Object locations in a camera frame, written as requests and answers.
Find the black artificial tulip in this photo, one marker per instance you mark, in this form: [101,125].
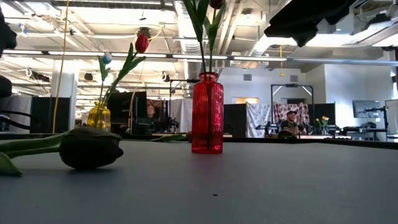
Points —
[196,15]
[90,149]

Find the white artificial tulip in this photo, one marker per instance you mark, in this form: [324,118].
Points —
[106,58]

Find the dark red artificial tulip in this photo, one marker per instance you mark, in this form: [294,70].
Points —
[171,137]
[217,3]

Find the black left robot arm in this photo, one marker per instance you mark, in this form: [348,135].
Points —
[6,34]

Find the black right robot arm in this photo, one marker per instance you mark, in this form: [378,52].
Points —
[304,18]

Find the red ribbed glass vase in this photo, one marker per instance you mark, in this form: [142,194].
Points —
[207,118]

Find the yellow ribbed glass vase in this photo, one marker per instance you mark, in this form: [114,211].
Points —
[99,119]

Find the black partition panel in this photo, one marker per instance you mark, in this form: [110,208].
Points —
[234,119]
[321,110]
[49,115]

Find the person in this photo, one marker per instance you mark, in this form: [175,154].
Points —
[291,117]
[151,111]

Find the white patterned cloth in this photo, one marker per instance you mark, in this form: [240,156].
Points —
[258,118]

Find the long light bar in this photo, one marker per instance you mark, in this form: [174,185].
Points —
[248,58]

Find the black monitor back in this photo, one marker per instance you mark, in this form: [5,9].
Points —
[124,112]

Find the blue-gray table mat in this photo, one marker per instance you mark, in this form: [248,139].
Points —
[248,186]

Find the red floral cloth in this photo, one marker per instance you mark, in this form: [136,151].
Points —
[298,112]

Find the yellow tulip bouquet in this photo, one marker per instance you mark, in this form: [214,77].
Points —
[323,119]

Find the gray computer monitor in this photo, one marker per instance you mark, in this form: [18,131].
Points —
[366,109]
[392,112]

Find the gray cloth partition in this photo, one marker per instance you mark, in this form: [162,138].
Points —
[18,105]

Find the black frame stand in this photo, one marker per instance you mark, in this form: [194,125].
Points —
[292,85]

